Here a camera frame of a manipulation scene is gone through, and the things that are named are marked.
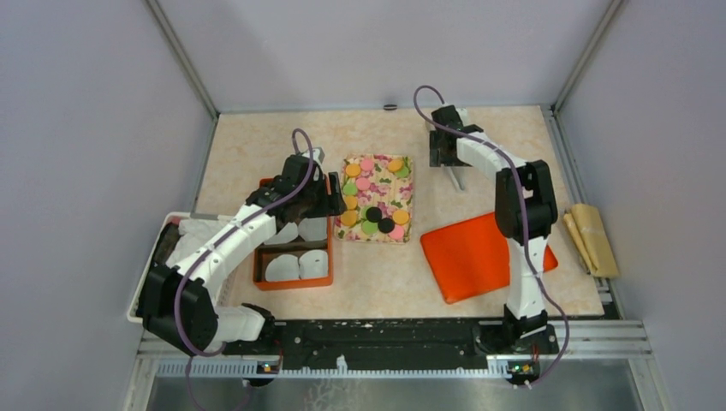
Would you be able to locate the pink cookie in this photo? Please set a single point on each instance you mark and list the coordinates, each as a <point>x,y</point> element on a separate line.
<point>397,234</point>
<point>367,165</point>
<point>363,184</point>

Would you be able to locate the floral tray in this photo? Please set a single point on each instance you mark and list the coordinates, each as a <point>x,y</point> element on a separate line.
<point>386,192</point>

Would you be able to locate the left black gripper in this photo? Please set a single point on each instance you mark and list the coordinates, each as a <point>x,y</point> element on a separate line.
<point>332,204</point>

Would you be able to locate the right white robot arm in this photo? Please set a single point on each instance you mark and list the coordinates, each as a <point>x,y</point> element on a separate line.
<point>525,211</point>

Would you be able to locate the metal tongs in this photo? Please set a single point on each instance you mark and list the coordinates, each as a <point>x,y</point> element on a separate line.
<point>455,176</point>

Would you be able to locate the orange cookie mid left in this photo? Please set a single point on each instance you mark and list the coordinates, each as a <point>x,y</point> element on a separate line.
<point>351,202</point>

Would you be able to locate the orange cookie top right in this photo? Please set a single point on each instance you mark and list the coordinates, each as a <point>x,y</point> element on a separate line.
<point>395,165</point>

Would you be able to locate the orange box lid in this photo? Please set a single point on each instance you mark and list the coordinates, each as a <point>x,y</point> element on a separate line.
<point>469,258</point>

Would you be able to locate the white cloth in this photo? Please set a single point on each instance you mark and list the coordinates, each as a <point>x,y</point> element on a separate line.
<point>194,233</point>

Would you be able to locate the tan paper roll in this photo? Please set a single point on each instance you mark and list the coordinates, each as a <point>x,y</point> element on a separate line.
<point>587,232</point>

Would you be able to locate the orange cookie lower left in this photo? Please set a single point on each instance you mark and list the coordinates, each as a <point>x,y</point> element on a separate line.
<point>349,218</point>

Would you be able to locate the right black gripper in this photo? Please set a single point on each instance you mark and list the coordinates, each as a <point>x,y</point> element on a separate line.
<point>437,157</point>

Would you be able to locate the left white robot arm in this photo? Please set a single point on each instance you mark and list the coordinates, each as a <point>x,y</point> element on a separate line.
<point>178,303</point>

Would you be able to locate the black cookie lower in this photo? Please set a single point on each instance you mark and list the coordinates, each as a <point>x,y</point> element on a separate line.
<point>386,225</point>

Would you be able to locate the pink cookie bottom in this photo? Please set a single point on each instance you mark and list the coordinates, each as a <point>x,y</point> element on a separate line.
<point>397,234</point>

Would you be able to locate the green cookie left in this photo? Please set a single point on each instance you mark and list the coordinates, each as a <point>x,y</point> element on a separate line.
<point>349,189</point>

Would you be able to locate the white perforated basket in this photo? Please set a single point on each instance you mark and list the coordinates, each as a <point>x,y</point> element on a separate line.
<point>167,237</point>

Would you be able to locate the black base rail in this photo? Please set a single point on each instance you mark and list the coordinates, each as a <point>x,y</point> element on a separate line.
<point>393,344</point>

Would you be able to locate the orange cookie top left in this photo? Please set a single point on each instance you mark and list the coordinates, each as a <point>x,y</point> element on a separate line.
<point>352,170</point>

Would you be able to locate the orange cookie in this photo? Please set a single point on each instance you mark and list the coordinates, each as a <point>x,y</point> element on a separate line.
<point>400,217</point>
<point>395,165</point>
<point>349,218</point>
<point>352,170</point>

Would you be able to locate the green cookie bottom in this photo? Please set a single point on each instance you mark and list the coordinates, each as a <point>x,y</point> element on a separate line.
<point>369,228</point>

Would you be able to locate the orange cookie box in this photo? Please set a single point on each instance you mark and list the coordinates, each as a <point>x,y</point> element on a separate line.
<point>299,256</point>

